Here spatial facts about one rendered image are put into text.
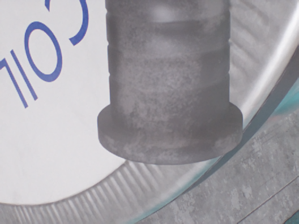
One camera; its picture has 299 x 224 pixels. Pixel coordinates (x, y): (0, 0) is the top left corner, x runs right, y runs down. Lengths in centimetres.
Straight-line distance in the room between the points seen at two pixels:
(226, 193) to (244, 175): 10
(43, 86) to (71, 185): 10
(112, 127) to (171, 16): 4
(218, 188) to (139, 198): 139
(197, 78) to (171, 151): 2
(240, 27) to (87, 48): 15
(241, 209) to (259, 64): 160
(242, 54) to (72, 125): 21
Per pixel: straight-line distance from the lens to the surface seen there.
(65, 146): 55
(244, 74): 38
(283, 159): 213
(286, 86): 41
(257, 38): 36
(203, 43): 16
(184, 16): 15
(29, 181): 64
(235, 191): 194
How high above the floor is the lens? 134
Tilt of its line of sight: 50 degrees down
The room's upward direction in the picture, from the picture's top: 74 degrees clockwise
